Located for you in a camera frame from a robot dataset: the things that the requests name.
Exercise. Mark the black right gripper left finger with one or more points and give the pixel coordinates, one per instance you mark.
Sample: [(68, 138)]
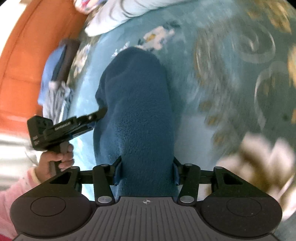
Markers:
[(105, 176)]

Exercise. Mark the person's left hand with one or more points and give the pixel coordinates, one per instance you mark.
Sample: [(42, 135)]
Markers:
[(52, 162)]

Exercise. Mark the blue storage bag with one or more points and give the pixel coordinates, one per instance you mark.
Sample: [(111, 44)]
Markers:
[(55, 95)]

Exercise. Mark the colourful floral pillow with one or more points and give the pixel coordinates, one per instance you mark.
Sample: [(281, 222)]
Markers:
[(87, 6)]

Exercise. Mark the teal floral bed blanket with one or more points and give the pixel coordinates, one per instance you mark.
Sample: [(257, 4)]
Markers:
[(230, 72)]

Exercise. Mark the blue fleece garment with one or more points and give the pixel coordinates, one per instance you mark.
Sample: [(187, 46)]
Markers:
[(138, 126)]

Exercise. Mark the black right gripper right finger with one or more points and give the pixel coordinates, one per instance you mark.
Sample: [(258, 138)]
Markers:
[(188, 176)]

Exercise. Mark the pink sleeve forearm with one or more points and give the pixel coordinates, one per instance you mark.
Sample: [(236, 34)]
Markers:
[(23, 185)]

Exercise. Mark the light grey floral quilt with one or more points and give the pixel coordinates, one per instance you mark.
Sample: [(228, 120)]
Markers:
[(115, 13)]

